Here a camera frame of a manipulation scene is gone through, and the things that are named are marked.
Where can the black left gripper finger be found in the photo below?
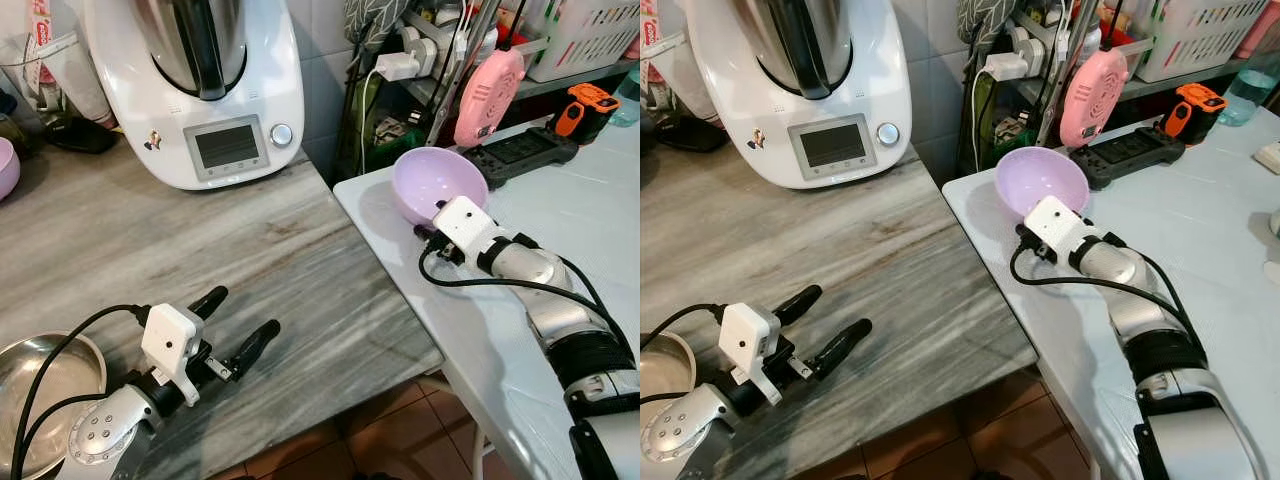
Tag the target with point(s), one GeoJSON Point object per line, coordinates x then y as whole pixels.
{"type": "Point", "coordinates": [842, 346]}
{"type": "Point", "coordinates": [798, 305]}
{"type": "Point", "coordinates": [256, 346]}
{"type": "Point", "coordinates": [208, 304]}

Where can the purple plastic bowl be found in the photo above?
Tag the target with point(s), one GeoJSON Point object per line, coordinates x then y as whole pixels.
{"type": "Point", "coordinates": [435, 185]}
{"type": "Point", "coordinates": [1035, 182]}
{"type": "Point", "coordinates": [8, 168]}

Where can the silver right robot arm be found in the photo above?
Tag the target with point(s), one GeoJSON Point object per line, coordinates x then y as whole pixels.
{"type": "Point", "coordinates": [1160, 330]}
{"type": "Point", "coordinates": [570, 330]}

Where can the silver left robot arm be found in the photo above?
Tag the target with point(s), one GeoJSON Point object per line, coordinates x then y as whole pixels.
{"type": "Point", "coordinates": [685, 435]}
{"type": "Point", "coordinates": [100, 435]}

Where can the stainless steel bowl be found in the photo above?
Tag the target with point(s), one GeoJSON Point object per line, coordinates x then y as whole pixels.
{"type": "Point", "coordinates": [60, 390]}
{"type": "Point", "coordinates": [668, 375]}

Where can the pink handheld device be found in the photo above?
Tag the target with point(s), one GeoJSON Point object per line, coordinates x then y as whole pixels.
{"type": "Point", "coordinates": [488, 100]}
{"type": "Point", "coordinates": [1093, 100]}

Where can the white charger plug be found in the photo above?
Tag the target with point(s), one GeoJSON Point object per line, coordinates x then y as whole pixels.
{"type": "Point", "coordinates": [1005, 67]}
{"type": "Point", "coordinates": [398, 67]}

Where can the white food processor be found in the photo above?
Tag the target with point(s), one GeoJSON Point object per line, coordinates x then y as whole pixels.
{"type": "Point", "coordinates": [200, 110]}
{"type": "Point", "coordinates": [800, 110]}

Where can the black orange tool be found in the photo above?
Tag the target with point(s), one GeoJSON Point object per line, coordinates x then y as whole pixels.
{"type": "Point", "coordinates": [585, 110]}
{"type": "Point", "coordinates": [1192, 112]}

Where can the white socket adapter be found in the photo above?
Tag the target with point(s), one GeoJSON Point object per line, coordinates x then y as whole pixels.
{"type": "Point", "coordinates": [1030, 50]}
{"type": "Point", "coordinates": [420, 50]}

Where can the teal water bottle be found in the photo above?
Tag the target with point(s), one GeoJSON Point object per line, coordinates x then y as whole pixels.
{"type": "Point", "coordinates": [1250, 95]}
{"type": "Point", "coordinates": [630, 98]}

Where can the grey patterned cloth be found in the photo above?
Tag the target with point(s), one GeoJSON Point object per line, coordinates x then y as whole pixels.
{"type": "Point", "coordinates": [985, 18]}
{"type": "Point", "coordinates": [375, 20]}

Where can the small white box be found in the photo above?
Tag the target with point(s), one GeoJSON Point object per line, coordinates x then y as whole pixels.
{"type": "Point", "coordinates": [1269, 158]}

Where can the white utensil holder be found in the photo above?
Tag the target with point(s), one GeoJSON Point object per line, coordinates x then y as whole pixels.
{"type": "Point", "coordinates": [70, 80]}
{"type": "Point", "coordinates": [680, 80]}

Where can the white plastic basket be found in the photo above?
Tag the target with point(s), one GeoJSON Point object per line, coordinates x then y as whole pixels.
{"type": "Point", "coordinates": [590, 35]}
{"type": "Point", "coordinates": [1200, 35]}

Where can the red white packet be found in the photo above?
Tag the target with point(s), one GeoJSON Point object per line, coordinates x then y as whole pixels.
{"type": "Point", "coordinates": [41, 22]}
{"type": "Point", "coordinates": [650, 22]}

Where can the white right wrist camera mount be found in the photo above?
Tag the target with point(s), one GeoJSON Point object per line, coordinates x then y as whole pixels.
{"type": "Point", "coordinates": [1055, 228]}
{"type": "Point", "coordinates": [465, 228]}

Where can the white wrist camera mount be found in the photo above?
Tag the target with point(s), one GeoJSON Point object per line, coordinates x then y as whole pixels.
{"type": "Point", "coordinates": [1055, 228]}
{"type": "Point", "coordinates": [748, 345]}
{"type": "Point", "coordinates": [168, 345]}
{"type": "Point", "coordinates": [465, 228]}

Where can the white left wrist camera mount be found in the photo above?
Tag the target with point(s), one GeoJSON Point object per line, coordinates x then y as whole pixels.
{"type": "Point", "coordinates": [748, 345]}
{"type": "Point", "coordinates": [168, 345]}

